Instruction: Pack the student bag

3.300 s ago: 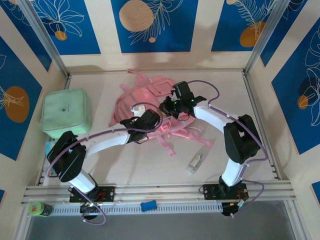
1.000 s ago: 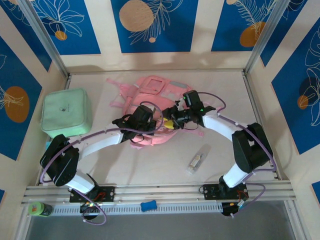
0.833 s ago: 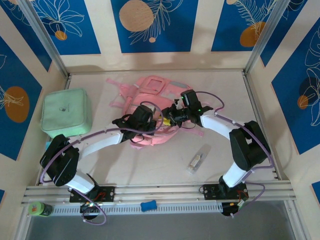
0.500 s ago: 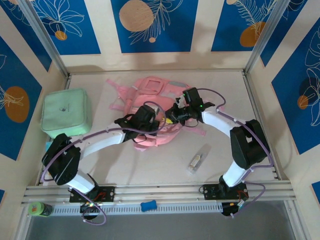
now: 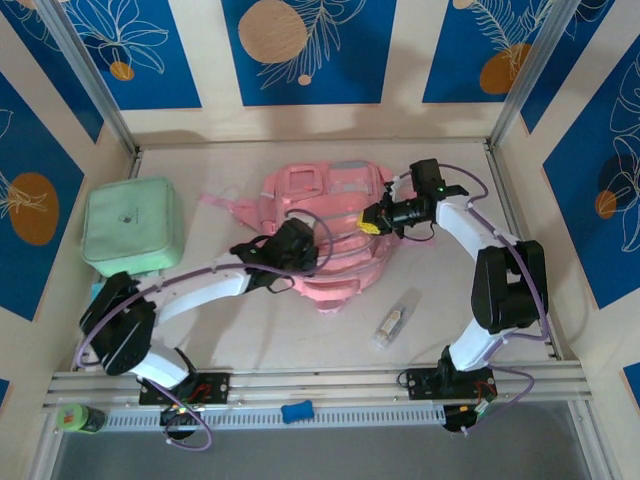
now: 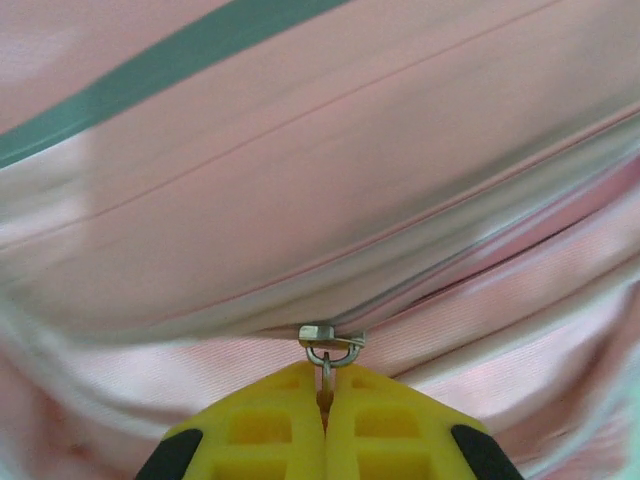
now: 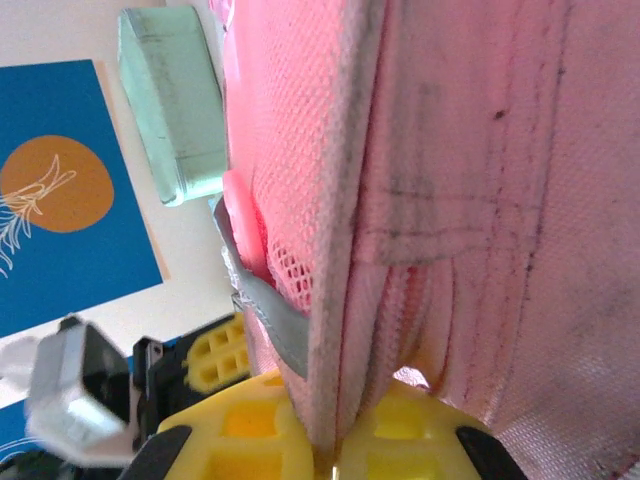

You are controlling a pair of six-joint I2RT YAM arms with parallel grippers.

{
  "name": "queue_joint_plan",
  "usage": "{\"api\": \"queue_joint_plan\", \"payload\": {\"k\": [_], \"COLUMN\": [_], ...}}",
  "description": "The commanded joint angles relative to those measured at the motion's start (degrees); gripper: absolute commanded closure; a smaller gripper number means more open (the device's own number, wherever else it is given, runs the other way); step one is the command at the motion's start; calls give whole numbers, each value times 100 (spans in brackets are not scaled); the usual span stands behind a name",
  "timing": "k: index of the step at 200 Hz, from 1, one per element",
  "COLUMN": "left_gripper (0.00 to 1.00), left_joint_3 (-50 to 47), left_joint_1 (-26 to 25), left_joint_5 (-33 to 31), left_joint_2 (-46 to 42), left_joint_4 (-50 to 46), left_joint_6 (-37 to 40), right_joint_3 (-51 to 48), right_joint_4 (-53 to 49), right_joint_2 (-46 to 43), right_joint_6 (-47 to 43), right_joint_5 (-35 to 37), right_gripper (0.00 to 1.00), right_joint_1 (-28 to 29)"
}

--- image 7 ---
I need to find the mint green square zip case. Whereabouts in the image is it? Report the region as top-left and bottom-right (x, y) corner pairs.
(117, 4), (230, 208)

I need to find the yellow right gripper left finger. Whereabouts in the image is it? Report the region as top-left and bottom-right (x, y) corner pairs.
(117, 368), (317, 480)

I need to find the pink student backpack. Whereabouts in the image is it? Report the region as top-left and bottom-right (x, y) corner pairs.
(207, 0), (640, 480)

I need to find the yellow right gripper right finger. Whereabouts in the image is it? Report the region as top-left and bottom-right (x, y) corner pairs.
(334, 378), (531, 480)

